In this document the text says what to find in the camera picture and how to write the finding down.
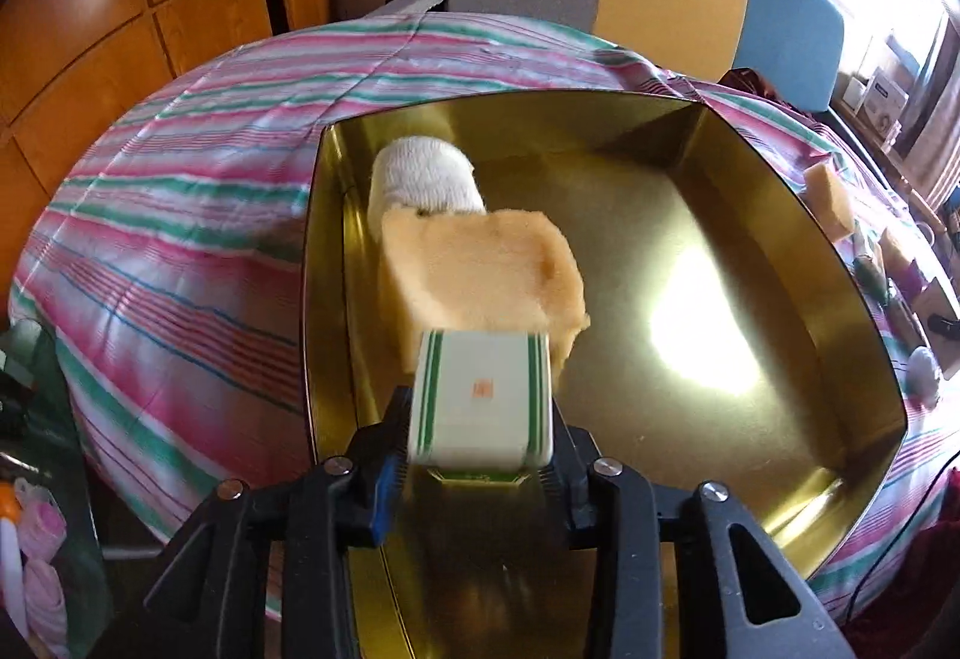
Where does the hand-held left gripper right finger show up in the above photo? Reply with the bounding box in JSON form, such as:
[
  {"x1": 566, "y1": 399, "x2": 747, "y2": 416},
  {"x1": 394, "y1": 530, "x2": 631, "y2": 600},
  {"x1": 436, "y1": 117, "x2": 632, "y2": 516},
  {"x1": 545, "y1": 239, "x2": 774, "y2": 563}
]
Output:
[{"x1": 551, "y1": 400, "x2": 860, "y2": 659}]

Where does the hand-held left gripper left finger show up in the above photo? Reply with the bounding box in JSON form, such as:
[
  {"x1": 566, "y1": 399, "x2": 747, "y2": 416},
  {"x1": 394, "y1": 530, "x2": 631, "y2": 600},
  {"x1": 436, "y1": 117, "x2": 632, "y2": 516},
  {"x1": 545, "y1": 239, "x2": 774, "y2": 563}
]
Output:
[{"x1": 105, "y1": 385, "x2": 413, "y2": 659}]

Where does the white box with green stripes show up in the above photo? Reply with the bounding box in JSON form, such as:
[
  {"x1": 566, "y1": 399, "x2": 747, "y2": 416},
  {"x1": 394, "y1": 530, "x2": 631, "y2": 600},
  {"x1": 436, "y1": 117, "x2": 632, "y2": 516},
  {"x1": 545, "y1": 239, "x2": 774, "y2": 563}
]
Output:
[{"x1": 405, "y1": 329, "x2": 556, "y2": 484}]

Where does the gold metal tin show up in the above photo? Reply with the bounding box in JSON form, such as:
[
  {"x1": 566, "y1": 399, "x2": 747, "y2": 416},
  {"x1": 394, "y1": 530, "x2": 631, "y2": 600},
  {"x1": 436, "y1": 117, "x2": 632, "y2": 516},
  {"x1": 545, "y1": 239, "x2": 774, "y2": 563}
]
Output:
[{"x1": 302, "y1": 89, "x2": 908, "y2": 659}]

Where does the large yellow sponge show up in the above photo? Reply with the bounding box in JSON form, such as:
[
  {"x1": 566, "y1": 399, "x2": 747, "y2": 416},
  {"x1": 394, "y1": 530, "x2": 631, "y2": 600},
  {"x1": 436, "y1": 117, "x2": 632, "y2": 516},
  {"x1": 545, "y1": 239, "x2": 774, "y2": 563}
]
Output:
[{"x1": 381, "y1": 207, "x2": 591, "y2": 375}]

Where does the white rolled sock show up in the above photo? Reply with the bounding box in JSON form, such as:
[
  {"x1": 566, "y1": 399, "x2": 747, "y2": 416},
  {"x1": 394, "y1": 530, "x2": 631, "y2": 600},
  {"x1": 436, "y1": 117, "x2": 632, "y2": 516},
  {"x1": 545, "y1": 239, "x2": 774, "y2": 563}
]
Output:
[{"x1": 366, "y1": 136, "x2": 488, "y2": 240}]

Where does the pink green striped bedsheet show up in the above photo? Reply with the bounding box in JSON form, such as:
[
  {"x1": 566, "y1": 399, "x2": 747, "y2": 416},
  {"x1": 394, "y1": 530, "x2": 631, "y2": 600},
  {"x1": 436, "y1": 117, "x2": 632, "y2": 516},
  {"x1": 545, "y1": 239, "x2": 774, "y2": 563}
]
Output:
[{"x1": 7, "y1": 13, "x2": 960, "y2": 622}]

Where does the pink rolled towel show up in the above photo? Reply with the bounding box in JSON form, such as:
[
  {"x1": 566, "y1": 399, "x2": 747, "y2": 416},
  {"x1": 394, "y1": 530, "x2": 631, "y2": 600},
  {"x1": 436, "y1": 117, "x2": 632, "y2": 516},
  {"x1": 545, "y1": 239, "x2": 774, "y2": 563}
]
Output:
[
  {"x1": 19, "y1": 483, "x2": 68, "y2": 562},
  {"x1": 22, "y1": 558, "x2": 72, "y2": 652}
]

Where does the person's red clothing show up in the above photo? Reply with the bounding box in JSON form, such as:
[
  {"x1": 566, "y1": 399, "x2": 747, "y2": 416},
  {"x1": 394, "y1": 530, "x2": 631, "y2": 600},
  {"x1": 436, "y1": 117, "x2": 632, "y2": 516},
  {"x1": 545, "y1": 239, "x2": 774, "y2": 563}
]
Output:
[{"x1": 847, "y1": 464, "x2": 960, "y2": 659}]

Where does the dark red cloth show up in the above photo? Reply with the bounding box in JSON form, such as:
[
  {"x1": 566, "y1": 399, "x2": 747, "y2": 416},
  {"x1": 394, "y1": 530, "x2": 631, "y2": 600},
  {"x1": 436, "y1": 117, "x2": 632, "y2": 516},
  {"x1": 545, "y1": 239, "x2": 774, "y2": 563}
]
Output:
[{"x1": 720, "y1": 68, "x2": 788, "y2": 113}]

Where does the wooden desk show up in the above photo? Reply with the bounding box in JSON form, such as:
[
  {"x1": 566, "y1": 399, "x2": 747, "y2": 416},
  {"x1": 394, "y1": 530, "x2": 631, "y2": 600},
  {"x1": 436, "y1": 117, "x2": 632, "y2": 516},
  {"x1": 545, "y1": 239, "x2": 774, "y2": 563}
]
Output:
[{"x1": 832, "y1": 104, "x2": 953, "y2": 233}]

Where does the white cardboard box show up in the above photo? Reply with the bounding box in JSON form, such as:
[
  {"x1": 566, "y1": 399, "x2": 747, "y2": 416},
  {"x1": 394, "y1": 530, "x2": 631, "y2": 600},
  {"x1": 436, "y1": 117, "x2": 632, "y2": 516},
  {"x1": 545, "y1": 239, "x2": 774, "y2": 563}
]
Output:
[{"x1": 859, "y1": 67, "x2": 908, "y2": 128}]

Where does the patterned curtain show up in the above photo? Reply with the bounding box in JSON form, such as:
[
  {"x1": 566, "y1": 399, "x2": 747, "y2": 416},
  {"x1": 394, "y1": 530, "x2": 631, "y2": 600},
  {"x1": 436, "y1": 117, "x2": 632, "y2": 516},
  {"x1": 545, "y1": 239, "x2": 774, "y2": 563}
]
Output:
[{"x1": 911, "y1": 14, "x2": 960, "y2": 210}]

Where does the orange wooden wardrobe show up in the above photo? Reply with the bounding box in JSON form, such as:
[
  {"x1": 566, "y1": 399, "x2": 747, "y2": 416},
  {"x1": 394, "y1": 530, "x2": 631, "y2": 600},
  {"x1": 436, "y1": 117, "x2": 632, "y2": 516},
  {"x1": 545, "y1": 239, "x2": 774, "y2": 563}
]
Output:
[{"x1": 0, "y1": 0, "x2": 335, "y2": 270}]

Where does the black cable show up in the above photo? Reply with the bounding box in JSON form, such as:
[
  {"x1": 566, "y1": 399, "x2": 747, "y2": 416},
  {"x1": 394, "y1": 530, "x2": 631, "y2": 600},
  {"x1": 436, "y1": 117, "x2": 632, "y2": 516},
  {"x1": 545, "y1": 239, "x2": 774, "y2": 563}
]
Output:
[{"x1": 844, "y1": 453, "x2": 960, "y2": 626}]

